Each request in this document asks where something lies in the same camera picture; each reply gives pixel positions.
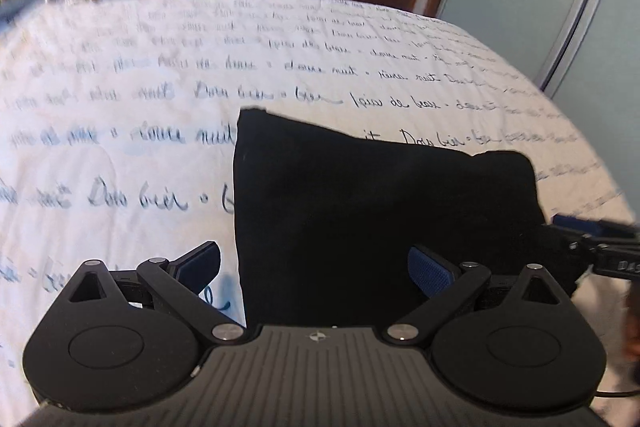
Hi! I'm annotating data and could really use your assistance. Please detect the black pants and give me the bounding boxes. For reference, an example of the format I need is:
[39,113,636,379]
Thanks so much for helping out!
[233,108,582,327]

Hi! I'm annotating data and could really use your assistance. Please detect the right hand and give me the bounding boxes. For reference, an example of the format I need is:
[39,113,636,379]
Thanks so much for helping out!
[623,282,640,384]

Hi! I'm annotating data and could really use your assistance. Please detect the white script-print duvet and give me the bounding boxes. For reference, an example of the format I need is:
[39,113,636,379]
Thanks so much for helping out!
[1,0,634,426]

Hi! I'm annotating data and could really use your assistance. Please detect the frosted sliding wardrobe door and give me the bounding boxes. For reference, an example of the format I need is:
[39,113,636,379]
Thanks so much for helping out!
[438,0,639,200]

